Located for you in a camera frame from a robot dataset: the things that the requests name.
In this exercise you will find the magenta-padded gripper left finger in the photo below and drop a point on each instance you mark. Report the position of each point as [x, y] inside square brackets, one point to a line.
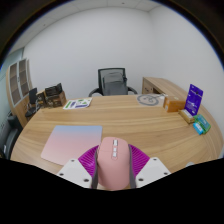
[85, 166]

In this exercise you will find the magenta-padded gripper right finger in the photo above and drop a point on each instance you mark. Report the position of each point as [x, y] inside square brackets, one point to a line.
[141, 165]

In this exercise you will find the pink computer mouse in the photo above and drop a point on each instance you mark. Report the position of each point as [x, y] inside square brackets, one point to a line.
[113, 165]

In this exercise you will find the pink-blue gradient mouse pad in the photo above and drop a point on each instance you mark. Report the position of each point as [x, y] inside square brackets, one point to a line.
[71, 141]

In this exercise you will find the green white printed leaflet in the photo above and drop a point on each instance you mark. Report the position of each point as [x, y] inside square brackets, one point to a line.
[77, 103]

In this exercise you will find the small blue box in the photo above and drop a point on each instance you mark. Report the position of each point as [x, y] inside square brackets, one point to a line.
[198, 128]

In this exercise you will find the orange-brown cardboard box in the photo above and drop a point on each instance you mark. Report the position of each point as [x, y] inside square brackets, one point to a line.
[174, 104]

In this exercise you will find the green flat box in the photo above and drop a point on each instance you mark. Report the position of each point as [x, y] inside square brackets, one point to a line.
[204, 122]

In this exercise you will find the black armchair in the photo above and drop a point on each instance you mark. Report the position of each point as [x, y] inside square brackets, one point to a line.
[10, 138]

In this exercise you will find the purple standing card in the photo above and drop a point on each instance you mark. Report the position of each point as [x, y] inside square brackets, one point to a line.
[194, 100]

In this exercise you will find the small black swivel chair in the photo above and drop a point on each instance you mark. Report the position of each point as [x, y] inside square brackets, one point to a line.
[32, 100]

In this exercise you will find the black mesh office chair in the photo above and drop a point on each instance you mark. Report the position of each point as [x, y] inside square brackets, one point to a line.
[113, 82]

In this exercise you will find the wooden shelf unit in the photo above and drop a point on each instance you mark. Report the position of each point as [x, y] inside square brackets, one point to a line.
[18, 86]

